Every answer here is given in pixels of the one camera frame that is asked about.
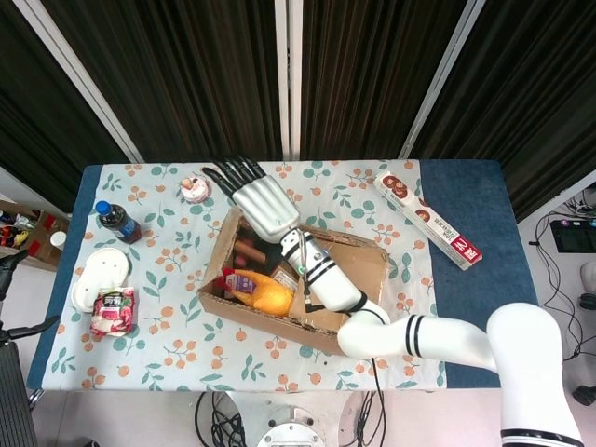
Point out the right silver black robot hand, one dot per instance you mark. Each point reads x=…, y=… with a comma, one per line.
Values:
x=265, y=207

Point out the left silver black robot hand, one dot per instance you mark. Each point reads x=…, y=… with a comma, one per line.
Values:
x=11, y=265

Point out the brown cardboard shipping box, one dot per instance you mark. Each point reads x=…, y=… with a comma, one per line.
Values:
x=223, y=307

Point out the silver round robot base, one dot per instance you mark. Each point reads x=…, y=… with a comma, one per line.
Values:
x=291, y=433

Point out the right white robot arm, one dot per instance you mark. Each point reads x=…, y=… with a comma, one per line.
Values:
x=335, y=288

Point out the open cardboard box with clutter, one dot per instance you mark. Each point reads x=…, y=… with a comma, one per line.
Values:
x=14, y=253

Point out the long cling film box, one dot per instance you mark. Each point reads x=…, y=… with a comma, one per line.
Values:
x=430, y=221

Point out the reddish brown sausage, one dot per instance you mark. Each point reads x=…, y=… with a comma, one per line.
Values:
x=251, y=252

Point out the small white jar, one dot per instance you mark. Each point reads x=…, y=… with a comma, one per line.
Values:
x=58, y=239

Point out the small labelled brown carton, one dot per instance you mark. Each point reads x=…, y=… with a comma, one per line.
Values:
x=285, y=277

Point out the pink cupcake toy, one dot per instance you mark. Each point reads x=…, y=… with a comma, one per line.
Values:
x=194, y=190

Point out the white plastic tray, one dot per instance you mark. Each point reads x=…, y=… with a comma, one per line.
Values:
x=102, y=270

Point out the yellow rubber chicken toy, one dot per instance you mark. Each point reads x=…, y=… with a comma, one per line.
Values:
x=270, y=298

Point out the red snack bag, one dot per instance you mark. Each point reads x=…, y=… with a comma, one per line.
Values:
x=114, y=312

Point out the cola bottle with blue cap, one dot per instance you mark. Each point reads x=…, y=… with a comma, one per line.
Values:
x=118, y=226

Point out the black ribbed panel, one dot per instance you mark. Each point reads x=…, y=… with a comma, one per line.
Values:
x=14, y=400

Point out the dark pleated screen panel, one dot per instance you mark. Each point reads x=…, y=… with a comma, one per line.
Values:
x=372, y=70
x=186, y=70
x=535, y=93
x=28, y=116

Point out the blue padded table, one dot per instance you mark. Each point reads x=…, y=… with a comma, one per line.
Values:
x=489, y=279

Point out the black flat floor device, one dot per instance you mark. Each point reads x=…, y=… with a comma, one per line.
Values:
x=572, y=237

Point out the white round floor device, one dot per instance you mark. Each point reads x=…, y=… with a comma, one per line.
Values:
x=589, y=279

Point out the black floor foot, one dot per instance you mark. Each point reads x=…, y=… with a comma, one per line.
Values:
x=584, y=395

